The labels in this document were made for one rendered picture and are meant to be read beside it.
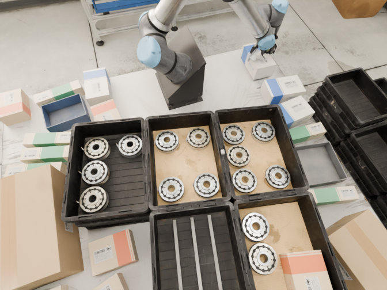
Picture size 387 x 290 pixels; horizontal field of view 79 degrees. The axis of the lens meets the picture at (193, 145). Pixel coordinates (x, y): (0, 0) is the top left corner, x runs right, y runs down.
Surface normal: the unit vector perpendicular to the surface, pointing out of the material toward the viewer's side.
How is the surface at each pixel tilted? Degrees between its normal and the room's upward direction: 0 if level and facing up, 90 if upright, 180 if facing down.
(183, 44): 44
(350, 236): 0
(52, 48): 0
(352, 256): 0
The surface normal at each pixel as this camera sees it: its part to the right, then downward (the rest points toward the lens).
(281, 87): 0.03, -0.46
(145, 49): -0.60, 0.00
